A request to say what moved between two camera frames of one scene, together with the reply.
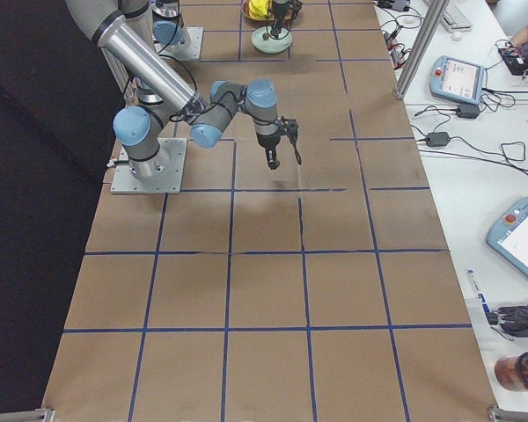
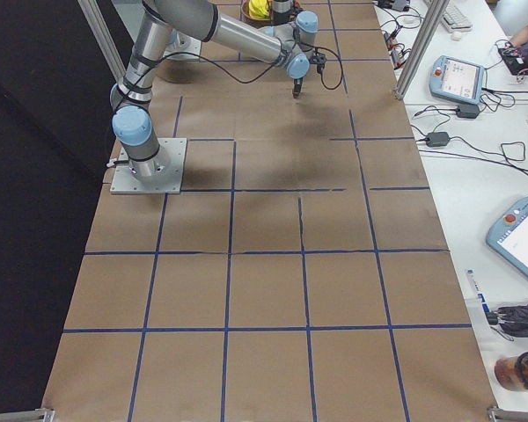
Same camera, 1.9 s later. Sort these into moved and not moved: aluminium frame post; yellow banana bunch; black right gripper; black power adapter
Moved: black right gripper
Not moved: yellow banana bunch; aluminium frame post; black power adapter
